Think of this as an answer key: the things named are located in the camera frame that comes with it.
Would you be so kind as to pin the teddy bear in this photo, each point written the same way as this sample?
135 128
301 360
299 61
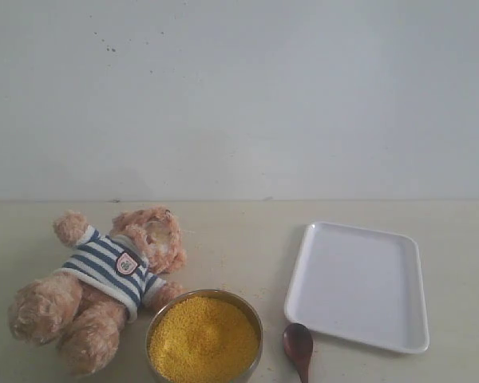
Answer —
86 303

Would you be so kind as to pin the dark wooden spoon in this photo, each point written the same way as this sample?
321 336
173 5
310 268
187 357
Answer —
298 345

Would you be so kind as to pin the steel bowl of yellow millet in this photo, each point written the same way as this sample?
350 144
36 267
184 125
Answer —
205 336

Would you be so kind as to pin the white rectangular plastic tray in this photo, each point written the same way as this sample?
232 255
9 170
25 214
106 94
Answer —
360 285

